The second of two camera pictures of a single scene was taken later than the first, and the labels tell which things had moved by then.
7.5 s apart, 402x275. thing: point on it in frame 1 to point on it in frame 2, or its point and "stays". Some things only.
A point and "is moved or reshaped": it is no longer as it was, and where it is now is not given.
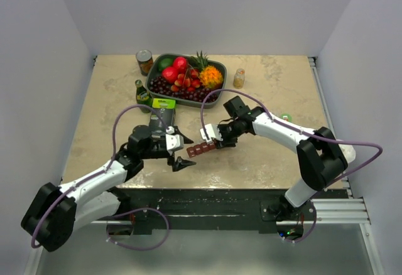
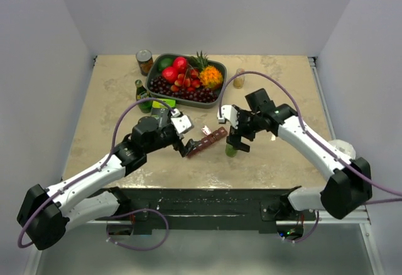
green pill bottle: x=286 y=117 is moved or reshaped
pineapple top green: x=199 y=62 stays
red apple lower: x=169 y=74 stays
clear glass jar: x=239 y=78 stays
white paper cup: x=348 y=151 stays
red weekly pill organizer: x=199 y=149 is moved or reshaped
